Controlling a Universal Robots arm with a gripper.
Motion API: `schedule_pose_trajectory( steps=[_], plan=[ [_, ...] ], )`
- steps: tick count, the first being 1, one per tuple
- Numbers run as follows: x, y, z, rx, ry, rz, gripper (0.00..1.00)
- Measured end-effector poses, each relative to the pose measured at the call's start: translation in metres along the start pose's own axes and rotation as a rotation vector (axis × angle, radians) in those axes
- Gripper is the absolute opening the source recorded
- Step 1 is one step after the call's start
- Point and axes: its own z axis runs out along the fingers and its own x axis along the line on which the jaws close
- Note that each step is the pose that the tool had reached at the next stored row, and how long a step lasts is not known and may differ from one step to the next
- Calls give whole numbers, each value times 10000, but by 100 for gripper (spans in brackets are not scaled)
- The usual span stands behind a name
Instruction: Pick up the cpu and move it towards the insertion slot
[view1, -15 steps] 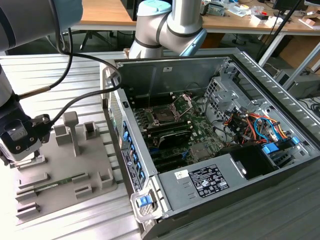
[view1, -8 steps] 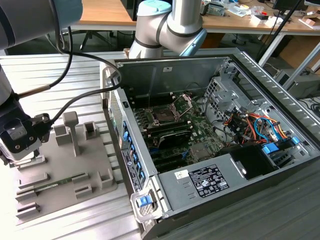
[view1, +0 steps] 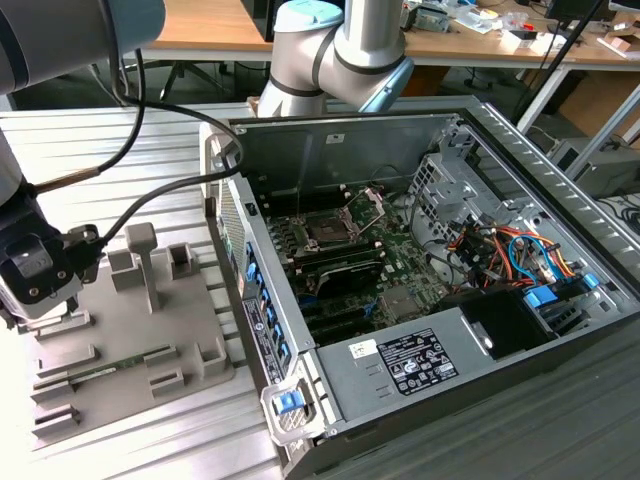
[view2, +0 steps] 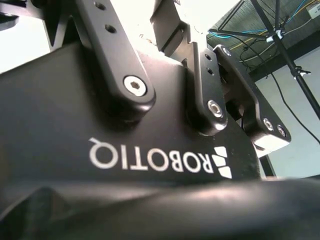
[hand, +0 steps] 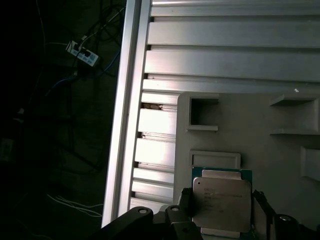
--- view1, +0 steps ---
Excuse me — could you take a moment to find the grey metal device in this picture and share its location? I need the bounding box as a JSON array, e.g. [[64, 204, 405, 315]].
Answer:
[[414, 5, 451, 32]]

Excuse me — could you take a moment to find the wooden desk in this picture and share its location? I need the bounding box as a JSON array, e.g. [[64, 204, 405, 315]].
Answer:
[[149, 0, 640, 121]]

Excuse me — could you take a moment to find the black camera cable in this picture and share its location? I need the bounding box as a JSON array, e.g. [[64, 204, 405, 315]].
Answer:
[[62, 0, 246, 286]]

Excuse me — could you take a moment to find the small white box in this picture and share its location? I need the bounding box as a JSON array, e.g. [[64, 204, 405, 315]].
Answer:
[[502, 28, 551, 52]]

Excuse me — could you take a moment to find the green RAM stick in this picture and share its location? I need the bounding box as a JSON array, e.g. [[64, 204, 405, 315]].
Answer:
[[69, 348, 171, 387]]

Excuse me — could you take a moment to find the metal socket cover frame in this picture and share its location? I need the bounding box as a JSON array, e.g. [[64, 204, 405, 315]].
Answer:
[[339, 185, 387, 237]]

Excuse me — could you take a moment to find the grey parts rack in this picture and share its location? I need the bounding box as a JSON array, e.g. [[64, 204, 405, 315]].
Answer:
[[17, 222, 236, 454]]

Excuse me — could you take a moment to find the power wire bundle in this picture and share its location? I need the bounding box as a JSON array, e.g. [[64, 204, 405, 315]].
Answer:
[[447, 224, 507, 290]]

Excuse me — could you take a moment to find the black graphics card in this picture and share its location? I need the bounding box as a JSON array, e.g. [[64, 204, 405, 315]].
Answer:
[[314, 257, 386, 300]]

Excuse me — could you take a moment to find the blue case latch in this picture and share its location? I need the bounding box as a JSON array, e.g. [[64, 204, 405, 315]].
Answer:
[[273, 392, 304, 416]]

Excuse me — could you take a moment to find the green motherboard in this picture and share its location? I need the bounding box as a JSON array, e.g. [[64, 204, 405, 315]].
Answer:
[[264, 184, 451, 346]]

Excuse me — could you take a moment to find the CPU socket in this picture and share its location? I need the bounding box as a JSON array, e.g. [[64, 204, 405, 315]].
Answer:
[[297, 212, 361, 251]]

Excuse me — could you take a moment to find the orange wire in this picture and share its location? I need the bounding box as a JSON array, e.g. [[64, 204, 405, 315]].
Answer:
[[492, 225, 579, 279]]

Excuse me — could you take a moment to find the blue plastic disk carrier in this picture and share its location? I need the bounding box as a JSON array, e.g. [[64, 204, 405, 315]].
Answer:
[[522, 284, 559, 314]]

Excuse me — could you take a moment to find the grey power supply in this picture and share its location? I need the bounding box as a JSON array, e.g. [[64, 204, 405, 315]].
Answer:
[[312, 305, 494, 424]]

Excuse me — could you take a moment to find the black fan shroud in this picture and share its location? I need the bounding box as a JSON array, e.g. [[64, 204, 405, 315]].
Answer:
[[439, 289, 556, 361]]

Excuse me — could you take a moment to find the black slanted pole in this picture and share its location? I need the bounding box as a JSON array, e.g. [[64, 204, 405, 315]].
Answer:
[[513, 0, 604, 121]]

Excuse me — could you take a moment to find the grey computer box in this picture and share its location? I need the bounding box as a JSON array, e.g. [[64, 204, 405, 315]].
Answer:
[[549, 139, 640, 201]]

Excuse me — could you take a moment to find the open grey PC case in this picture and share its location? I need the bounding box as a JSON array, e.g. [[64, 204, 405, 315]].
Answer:
[[198, 94, 640, 479]]

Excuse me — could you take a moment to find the blue wire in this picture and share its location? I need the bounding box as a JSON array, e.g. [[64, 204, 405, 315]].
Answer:
[[505, 230, 564, 284]]

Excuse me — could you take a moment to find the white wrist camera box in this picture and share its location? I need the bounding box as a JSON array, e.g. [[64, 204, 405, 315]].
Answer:
[[0, 234, 85, 320]]

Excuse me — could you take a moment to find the grey metal drive cage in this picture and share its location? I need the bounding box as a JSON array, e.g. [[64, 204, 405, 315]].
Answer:
[[407, 152, 501, 241]]

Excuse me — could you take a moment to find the silver chipset heatsink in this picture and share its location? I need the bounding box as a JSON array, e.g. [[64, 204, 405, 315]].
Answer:
[[382, 287, 426, 321]]

